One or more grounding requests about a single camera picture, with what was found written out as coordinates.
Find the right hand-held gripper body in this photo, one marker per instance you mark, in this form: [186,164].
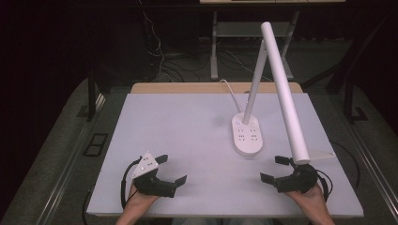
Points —
[297,181]

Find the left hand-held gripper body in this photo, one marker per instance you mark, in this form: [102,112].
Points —
[153,184]

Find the person's left hand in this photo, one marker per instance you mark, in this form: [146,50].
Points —
[140,200]

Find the person's right hand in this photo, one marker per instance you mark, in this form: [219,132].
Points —
[308,200]

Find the white table board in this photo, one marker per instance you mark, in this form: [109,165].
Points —
[194,150]

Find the wooden table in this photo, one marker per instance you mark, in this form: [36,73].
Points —
[194,87]

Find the white desk lamp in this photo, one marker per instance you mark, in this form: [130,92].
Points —
[281,81]

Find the black stand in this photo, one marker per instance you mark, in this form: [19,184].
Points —
[92,97]
[352,100]

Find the grey metal stand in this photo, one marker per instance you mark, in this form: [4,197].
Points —
[247,29]

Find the black floor frame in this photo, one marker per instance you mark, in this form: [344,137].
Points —
[95,144]

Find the aluminium floor rail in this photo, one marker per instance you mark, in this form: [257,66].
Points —
[68,162]
[372,162]

